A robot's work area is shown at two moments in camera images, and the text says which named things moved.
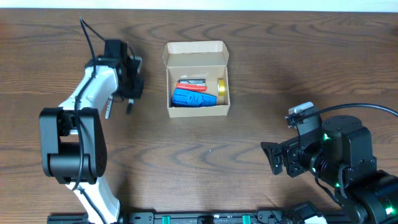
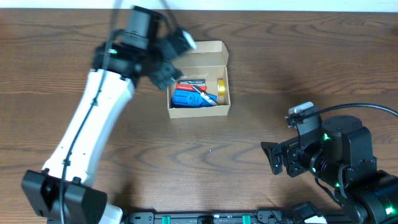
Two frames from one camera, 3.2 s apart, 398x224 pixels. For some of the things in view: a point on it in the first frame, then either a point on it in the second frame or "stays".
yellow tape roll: x=221 y=86 stays
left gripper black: x=131 y=86 to x=166 y=72
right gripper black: x=287 y=157 stays
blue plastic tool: x=189 y=98 stays
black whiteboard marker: x=130 y=102 to x=204 y=95
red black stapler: x=199 y=84 stays
